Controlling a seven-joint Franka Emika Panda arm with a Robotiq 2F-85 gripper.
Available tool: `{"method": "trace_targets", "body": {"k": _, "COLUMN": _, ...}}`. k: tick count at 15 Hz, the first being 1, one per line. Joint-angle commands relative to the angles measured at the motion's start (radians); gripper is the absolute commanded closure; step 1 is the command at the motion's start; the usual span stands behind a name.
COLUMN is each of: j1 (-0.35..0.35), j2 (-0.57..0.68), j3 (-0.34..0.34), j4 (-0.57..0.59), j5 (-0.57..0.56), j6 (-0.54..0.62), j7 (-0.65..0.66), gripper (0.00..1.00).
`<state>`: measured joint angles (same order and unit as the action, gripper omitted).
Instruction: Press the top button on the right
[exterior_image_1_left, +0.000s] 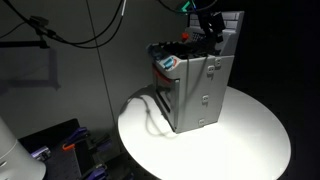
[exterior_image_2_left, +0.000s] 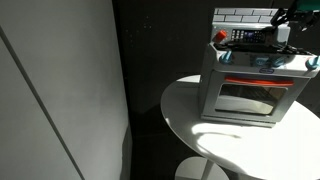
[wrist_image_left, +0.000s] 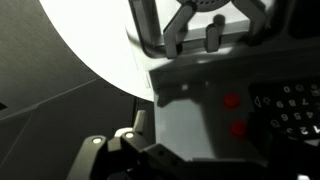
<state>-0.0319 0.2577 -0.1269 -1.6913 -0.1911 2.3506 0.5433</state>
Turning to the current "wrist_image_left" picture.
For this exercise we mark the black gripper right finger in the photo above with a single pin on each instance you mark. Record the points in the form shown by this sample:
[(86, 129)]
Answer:
[(140, 156)]

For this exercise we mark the small red round button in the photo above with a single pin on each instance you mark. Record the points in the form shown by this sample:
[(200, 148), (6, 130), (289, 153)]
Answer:
[(231, 100), (238, 128)]

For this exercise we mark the black burner grate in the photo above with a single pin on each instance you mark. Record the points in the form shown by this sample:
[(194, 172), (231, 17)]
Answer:
[(213, 30)]

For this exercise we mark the black stove keypad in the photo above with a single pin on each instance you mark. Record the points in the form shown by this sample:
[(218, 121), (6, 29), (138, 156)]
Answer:
[(293, 106)]

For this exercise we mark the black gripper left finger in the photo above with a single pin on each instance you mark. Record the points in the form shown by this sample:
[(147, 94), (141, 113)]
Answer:
[(90, 156)]

